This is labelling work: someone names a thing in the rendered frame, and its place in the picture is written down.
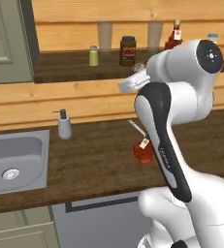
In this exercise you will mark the green shaker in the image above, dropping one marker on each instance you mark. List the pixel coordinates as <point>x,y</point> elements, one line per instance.
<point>93,57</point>

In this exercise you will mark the jar with blue lid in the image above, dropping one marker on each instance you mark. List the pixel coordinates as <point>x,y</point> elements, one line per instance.
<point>213,37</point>

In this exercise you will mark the dark jar with red label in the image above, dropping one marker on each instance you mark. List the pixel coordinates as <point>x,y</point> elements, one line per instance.
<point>128,51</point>

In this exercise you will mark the grey dishwasher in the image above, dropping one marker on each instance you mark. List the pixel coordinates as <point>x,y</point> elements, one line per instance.
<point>103,223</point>

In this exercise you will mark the white soap dispenser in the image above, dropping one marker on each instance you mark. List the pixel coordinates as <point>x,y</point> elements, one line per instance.
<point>65,127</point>

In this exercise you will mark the grey-green cabinet door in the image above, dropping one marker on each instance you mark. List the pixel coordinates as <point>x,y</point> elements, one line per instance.
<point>6,42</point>
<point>23,239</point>

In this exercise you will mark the dark wooden cabinet shelf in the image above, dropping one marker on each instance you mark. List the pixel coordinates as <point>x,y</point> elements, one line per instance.
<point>71,71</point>

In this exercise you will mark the grey-green drawer front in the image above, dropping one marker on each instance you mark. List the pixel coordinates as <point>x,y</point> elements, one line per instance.
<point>16,219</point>

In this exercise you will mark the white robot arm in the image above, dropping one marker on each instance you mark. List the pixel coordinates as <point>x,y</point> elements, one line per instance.
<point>178,97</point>

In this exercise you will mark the grey-green lower cabinet door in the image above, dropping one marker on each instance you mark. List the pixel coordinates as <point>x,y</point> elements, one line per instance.
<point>23,239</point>

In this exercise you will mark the red condiment bottle with tag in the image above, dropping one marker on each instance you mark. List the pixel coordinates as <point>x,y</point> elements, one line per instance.
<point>144,154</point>
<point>173,40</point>

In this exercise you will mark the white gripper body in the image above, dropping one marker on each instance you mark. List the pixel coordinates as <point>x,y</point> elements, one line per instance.
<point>134,83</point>

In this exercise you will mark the grey steel sink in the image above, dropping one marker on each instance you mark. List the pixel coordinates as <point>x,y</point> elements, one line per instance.
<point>16,161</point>

